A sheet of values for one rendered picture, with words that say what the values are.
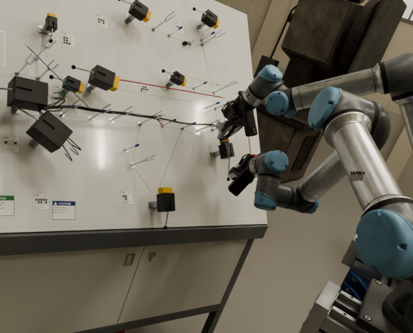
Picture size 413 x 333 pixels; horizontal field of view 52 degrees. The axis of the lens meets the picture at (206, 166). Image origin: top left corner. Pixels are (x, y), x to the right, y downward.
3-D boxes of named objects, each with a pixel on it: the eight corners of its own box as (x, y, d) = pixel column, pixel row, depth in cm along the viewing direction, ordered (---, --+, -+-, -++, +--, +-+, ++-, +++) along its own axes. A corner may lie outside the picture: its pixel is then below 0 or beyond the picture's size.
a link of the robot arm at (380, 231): (475, 264, 73) (369, 91, 113) (408, 248, 68) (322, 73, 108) (426, 298, 80) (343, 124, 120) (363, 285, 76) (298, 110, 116)
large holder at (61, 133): (6, 104, 123) (22, 87, 112) (54, 143, 130) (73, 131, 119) (-9, 119, 119) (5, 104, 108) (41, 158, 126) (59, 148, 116)
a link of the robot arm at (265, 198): (289, 213, 136) (294, 180, 138) (259, 205, 132) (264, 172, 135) (277, 214, 143) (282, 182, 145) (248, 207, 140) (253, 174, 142)
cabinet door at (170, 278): (221, 304, 200) (252, 235, 188) (118, 325, 164) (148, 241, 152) (217, 300, 202) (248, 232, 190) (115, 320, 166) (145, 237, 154)
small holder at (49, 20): (37, 46, 132) (45, 37, 128) (37, 22, 134) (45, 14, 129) (52, 49, 135) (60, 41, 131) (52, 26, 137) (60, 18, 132)
